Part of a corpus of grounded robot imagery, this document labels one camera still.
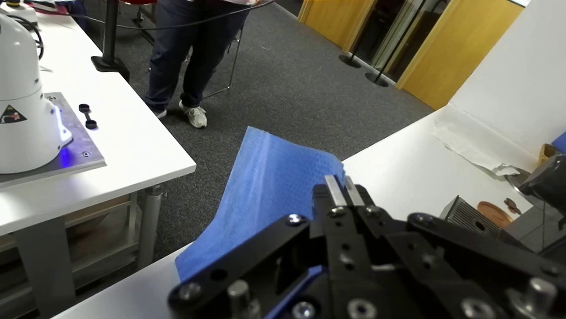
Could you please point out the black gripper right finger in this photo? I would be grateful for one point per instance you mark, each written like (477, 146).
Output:
(426, 266)

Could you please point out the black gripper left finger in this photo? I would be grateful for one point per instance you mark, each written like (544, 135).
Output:
(295, 259)

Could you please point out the blue cloth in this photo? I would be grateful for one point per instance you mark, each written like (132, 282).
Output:
(267, 188)

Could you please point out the brown round object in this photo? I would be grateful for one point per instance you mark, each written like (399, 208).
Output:
(493, 213)

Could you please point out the black coffee machine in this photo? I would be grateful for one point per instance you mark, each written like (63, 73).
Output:
(551, 183)

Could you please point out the blue box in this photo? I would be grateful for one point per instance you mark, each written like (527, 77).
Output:
(560, 142)

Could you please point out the black round base stand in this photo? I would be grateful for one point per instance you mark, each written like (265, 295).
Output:
(351, 61)
(378, 78)

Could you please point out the white robot table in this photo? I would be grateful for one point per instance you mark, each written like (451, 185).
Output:
(130, 148)

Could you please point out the yellow wooden door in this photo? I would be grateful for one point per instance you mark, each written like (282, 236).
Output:
(461, 47)

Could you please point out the person in blue jeans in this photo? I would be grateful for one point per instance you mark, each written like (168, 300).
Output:
(178, 54)

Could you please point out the small black tool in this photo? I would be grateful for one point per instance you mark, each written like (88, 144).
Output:
(90, 117)

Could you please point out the black stand pole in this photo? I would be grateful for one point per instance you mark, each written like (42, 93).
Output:
(111, 36)

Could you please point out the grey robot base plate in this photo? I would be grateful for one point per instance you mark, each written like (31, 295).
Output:
(81, 155)

